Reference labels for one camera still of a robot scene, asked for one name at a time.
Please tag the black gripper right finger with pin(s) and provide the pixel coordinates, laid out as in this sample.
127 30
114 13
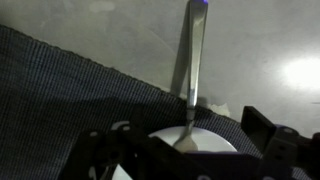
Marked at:
256 128

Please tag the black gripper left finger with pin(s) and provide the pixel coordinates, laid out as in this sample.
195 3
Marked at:
137 118

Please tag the silver metal spoon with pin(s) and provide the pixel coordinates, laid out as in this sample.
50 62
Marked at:
196 40

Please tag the round white plate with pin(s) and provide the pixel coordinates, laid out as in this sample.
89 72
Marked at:
213 141

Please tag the dark grey fabric placemat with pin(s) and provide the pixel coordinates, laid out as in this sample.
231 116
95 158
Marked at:
50 100

